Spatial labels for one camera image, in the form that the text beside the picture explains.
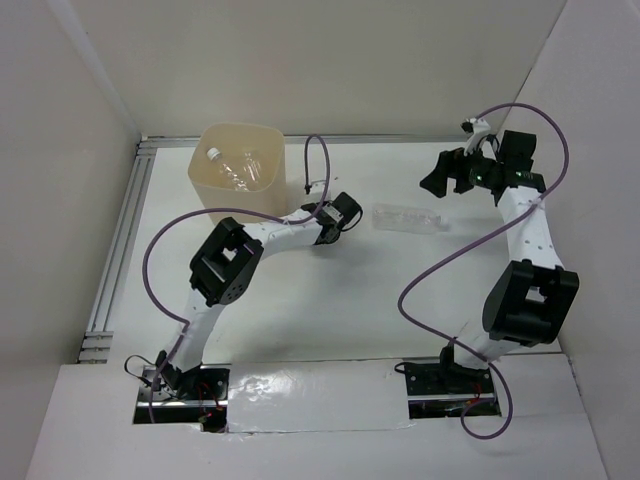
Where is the aluminium rail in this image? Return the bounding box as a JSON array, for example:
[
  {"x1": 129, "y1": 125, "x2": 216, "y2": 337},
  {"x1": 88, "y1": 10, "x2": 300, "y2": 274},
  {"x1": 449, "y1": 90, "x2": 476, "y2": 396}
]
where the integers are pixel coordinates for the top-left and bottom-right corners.
[
  {"x1": 139, "y1": 134, "x2": 466, "y2": 149},
  {"x1": 76, "y1": 140, "x2": 156, "y2": 365}
]

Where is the clear capless bottle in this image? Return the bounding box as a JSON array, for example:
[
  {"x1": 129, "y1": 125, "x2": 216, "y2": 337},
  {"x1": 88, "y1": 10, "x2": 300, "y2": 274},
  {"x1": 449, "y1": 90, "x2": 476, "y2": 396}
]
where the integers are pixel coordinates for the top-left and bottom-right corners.
[{"x1": 372, "y1": 203, "x2": 447, "y2": 235}]

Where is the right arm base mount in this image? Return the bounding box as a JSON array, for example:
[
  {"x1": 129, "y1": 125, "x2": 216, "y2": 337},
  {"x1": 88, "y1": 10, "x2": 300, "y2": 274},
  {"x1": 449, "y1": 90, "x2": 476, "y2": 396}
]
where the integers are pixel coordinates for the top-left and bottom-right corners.
[{"x1": 394, "y1": 360, "x2": 501, "y2": 420}]

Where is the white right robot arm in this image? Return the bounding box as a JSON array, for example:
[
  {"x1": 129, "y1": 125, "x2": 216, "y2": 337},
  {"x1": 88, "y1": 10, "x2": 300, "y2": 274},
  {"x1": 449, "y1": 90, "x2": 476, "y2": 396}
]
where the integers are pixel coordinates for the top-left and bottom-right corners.
[{"x1": 420, "y1": 123, "x2": 579, "y2": 392}]

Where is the left aluminium rail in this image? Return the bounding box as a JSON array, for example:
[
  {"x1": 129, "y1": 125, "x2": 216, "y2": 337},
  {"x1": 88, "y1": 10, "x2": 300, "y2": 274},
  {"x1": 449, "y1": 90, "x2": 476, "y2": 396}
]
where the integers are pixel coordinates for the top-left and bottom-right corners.
[{"x1": 76, "y1": 140, "x2": 156, "y2": 365}]

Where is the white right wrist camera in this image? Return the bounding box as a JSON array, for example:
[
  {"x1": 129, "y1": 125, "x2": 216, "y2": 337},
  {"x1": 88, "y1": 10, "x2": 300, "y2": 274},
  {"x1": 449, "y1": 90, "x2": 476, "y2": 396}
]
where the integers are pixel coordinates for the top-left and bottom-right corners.
[{"x1": 461, "y1": 117, "x2": 491, "y2": 156}]

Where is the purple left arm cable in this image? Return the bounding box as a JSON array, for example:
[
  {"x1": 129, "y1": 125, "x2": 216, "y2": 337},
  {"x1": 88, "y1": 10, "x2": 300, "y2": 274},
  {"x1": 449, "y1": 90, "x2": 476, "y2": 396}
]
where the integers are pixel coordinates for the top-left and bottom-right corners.
[{"x1": 142, "y1": 133, "x2": 332, "y2": 426}]

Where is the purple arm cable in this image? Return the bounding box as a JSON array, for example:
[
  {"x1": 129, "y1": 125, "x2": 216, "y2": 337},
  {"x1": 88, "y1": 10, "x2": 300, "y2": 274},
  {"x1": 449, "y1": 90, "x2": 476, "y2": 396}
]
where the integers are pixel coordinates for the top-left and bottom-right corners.
[
  {"x1": 397, "y1": 103, "x2": 571, "y2": 440},
  {"x1": 142, "y1": 133, "x2": 332, "y2": 426}
]

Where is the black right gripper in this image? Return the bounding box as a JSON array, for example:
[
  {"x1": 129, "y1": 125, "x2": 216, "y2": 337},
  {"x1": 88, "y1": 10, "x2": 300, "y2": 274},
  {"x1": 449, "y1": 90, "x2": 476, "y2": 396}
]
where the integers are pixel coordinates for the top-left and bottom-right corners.
[{"x1": 420, "y1": 139, "x2": 504, "y2": 198}]

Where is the back aluminium rail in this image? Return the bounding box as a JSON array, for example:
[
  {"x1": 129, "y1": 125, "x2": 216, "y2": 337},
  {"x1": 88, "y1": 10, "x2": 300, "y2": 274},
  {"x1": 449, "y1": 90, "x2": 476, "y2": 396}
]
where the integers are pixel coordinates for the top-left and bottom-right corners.
[{"x1": 139, "y1": 134, "x2": 466, "y2": 149}]

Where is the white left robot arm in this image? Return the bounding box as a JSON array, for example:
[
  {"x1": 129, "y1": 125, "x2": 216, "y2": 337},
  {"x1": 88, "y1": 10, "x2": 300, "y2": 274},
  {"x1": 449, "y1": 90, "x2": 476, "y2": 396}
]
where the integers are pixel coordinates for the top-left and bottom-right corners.
[{"x1": 155, "y1": 192, "x2": 363, "y2": 399}]

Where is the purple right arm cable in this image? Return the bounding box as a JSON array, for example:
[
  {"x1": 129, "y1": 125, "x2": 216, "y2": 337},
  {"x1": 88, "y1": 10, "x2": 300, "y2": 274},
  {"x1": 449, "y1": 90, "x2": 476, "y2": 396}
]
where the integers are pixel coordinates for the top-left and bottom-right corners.
[{"x1": 397, "y1": 103, "x2": 571, "y2": 440}]

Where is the beige plastic bin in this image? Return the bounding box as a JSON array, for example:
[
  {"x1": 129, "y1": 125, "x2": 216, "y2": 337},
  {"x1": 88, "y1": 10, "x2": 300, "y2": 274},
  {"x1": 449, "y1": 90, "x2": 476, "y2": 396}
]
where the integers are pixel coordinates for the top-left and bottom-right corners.
[{"x1": 187, "y1": 123, "x2": 288, "y2": 217}]

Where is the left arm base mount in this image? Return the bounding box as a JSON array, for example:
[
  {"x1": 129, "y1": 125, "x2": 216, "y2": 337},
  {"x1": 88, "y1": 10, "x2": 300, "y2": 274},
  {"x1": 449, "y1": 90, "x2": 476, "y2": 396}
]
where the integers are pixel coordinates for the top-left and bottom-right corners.
[{"x1": 133, "y1": 366, "x2": 230, "y2": 433}]

